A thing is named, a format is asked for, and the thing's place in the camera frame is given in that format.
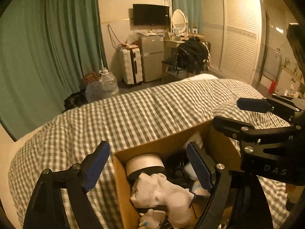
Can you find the black plastic bag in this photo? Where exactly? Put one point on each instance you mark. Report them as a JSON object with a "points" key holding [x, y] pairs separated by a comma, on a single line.
{"points": [[175, 169]]}

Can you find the wide tape roll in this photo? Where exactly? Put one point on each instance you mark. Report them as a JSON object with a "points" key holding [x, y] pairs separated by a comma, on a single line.
{"points": [[144, 164]]}

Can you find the white louvred wardrobe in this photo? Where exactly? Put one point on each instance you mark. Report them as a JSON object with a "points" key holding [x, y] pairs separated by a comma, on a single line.
{"points": [[236, 35]]}

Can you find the green window curtain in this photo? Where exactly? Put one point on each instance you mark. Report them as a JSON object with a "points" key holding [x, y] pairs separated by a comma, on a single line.
{"points": [[78, 33], [23, 52]]}

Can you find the black wall television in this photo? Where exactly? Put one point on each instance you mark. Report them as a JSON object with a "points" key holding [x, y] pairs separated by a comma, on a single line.
{"points": [[151, 14]]}

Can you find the grey checked blanket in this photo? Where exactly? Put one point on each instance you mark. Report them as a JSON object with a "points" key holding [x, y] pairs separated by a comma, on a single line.
{"points": [[119, 119]]}

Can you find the brown patterned bag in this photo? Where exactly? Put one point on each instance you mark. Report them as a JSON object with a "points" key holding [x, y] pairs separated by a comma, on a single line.
{"points": [[90, 78]]}

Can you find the wooden chair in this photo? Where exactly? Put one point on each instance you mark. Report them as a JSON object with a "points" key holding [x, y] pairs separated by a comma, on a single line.
{"points": [[168, 63]]}

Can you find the dressing table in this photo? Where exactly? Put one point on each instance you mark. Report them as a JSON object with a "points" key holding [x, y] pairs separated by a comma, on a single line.
{"points": [[171, 44]]}

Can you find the white suitcase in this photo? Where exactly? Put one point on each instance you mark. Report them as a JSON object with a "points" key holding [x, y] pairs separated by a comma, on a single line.
{"points": [[129, 64]]}

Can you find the black jacket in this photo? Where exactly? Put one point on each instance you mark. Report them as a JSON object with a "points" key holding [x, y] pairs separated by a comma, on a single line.
{"points": [[193, 52]]}

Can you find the cluttered side table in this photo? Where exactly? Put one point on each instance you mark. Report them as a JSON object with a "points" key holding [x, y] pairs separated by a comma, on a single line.
{"points": [[289, 91]]}

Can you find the small silver fridge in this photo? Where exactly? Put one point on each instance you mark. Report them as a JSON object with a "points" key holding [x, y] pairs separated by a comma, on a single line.
{"points": [[152, 57]]}

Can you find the person's right hand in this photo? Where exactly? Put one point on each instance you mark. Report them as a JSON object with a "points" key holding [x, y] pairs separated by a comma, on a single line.
{"points": [[291, 190]]}

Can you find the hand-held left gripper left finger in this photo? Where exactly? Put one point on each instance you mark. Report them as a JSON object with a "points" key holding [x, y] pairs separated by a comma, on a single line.
{"points": [[97, 169]]}

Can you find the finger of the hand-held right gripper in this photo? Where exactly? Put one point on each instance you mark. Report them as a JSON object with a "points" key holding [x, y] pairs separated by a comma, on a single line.
{"points": [[252, 105], [231, 127]]}

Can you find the black floor bag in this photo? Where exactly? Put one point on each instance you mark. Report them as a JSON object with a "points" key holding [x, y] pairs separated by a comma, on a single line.
{"points": [[75, 101]]}

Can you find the brown cardboard box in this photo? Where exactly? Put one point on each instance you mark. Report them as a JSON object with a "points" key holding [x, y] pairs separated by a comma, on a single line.
{"points": [[124, 195]]}

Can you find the clear water jug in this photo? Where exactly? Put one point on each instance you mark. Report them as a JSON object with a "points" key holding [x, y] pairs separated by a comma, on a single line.
{"points": [[94, 91], [109, 82]]}

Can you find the red fire extinguisher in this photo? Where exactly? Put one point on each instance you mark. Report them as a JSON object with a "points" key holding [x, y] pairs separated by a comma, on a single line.
{"points": [[273, 87]]}

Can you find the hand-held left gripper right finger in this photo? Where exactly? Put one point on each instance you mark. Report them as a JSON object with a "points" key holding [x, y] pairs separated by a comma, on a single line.
{"points": [[200, 169]]}

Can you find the clear plastic bag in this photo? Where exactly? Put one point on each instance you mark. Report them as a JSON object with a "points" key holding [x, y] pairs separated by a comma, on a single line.
{"points": [[133, 38]]}

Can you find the white cloth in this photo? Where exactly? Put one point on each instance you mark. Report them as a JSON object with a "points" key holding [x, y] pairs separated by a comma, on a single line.
{"points": [[194, 139]]}

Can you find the white oval mirror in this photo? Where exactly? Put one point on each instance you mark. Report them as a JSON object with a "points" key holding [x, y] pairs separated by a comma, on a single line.
{"points": [[178, 19]]}

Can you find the dark door frame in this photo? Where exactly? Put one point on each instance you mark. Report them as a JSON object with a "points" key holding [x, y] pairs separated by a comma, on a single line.
{"points": [[266, 43]]}

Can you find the white sock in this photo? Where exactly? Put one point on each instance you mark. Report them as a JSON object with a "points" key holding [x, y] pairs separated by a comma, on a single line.
{"points": [[151, 219], [180, 208], [154, 190]]}

